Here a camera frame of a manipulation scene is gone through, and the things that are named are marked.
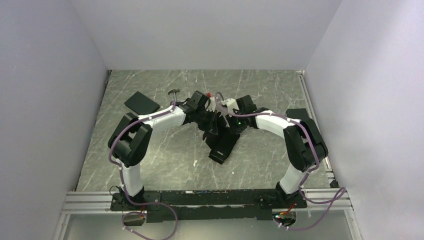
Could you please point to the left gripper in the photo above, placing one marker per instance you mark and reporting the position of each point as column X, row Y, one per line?
column 211, row 127

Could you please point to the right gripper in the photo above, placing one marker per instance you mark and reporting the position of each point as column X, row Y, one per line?
column 237, row 130

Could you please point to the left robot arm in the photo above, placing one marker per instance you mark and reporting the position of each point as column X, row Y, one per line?
column 130, row 140

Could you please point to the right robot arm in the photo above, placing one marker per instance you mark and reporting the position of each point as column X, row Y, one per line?
column 305, row 146

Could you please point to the black flat box left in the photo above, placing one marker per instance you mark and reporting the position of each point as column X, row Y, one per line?
column 141, row 104

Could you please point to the hammer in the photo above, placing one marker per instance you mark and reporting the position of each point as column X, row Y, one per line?
column 174, row 93

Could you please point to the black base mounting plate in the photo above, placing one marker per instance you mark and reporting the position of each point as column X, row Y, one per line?
column 168, row 205

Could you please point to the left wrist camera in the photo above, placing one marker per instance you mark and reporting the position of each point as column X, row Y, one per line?
column 211, row 104

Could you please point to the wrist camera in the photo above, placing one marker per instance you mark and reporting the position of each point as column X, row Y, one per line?
column 231, row 105
column 211, row 104

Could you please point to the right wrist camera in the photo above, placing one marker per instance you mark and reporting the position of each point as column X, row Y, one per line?
column 231, row 105

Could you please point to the black switch box right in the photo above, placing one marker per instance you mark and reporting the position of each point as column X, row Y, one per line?
column 297, row 113

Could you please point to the aluminium frame rail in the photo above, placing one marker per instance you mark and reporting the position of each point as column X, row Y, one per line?
column 98, row 202

